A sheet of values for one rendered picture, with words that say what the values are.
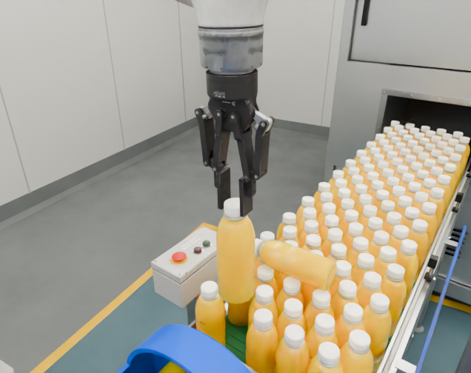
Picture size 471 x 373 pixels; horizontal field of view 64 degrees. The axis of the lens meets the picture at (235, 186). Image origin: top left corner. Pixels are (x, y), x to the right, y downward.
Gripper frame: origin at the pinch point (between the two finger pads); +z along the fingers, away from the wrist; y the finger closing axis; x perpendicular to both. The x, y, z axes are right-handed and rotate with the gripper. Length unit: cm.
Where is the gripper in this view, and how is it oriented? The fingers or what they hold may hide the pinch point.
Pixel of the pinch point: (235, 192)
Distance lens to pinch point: 63.6
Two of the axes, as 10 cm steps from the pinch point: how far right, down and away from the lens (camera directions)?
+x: 5.5, -4.0, 7.3
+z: 0.2, 8.8, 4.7
